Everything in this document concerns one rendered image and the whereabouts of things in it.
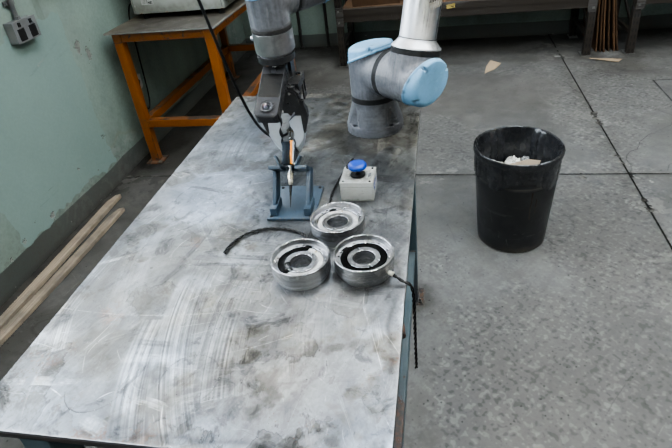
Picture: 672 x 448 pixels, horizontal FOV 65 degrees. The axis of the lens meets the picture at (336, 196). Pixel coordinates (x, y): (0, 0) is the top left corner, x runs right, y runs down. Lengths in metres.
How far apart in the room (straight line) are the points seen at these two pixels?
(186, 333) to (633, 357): 1.47
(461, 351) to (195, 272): 1.10
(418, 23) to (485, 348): 1.12
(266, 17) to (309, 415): 0.65
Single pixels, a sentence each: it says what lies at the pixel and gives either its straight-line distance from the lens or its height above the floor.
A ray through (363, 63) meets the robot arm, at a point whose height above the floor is 0.99.
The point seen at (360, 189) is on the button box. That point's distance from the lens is 1.11.
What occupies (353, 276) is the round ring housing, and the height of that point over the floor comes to 0.83.
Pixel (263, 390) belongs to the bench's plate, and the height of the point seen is 0.80.
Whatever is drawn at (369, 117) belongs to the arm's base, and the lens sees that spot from 1.37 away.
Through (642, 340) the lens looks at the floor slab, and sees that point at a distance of 2.04.
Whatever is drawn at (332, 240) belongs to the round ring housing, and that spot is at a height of 0.82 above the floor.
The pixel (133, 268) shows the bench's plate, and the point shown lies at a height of 0.80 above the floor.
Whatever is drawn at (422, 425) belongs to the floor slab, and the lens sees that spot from 1.70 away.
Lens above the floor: 1.41
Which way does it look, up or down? 32 degrees down
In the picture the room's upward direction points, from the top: 7 degrees counter-clockwise
